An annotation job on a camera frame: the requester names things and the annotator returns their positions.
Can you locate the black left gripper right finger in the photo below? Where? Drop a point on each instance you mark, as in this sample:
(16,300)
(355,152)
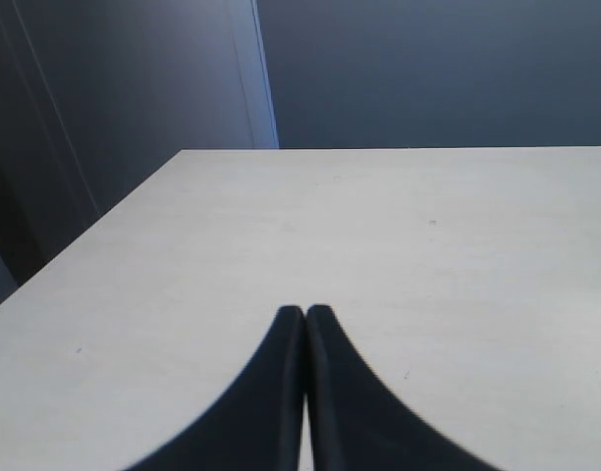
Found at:
(355,422)

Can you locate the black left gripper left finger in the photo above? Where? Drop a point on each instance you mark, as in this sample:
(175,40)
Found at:
(256,423)

